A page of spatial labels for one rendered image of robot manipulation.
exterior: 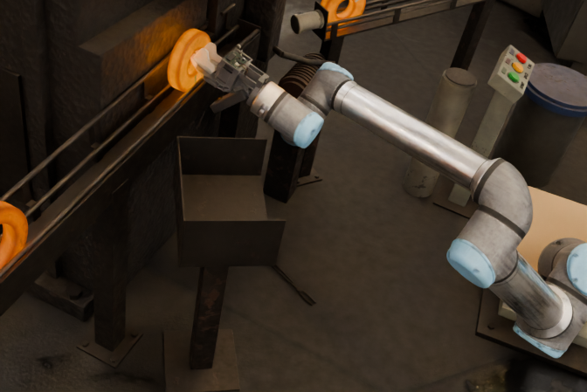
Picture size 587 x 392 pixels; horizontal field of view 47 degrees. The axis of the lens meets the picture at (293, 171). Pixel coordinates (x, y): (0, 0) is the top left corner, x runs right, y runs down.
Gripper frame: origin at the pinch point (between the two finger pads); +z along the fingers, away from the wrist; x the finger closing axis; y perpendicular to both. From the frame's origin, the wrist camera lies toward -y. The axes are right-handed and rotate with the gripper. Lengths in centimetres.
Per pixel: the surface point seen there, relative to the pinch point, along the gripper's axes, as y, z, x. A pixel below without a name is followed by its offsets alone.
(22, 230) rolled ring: -7, -5, 63
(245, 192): -7.4, -32.1, 20.2
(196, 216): -9.6, -27.0, 32.7
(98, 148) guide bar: -9.8, -0.5, 33.7
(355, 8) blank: 0, -21, -67
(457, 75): -8, -61, -83
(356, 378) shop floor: -55, -86, 9
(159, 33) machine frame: 4.5, 7.0, 6.1
